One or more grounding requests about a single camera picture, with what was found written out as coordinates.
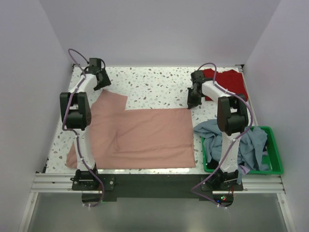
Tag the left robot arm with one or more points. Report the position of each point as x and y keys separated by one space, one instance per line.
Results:
x=76 y=117

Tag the aluminium frame rail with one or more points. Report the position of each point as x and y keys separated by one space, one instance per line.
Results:
x=60 y=183

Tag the folded red t shirt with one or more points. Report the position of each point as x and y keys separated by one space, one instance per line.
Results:
x=233 y=81

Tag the green plastic bin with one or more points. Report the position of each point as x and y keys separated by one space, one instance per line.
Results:
x=271 y=158

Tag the lavender garment in bin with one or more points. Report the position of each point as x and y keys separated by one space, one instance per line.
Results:
x=243 y=170

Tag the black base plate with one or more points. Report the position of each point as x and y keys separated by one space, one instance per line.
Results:
x=111 y=187

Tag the blue grey t shirt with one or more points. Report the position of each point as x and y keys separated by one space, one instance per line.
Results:
x=251 y=146

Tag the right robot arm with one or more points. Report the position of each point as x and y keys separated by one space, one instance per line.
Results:
x=232 y=120

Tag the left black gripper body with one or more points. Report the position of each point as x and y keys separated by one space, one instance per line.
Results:
x=105 y=81

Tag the pink t shirt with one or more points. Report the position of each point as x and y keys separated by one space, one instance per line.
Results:
x=139 y=139

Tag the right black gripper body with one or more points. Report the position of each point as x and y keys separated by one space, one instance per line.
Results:
x=193 y=99

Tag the black garment in bin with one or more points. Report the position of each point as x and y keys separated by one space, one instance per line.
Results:
x=212 y=164

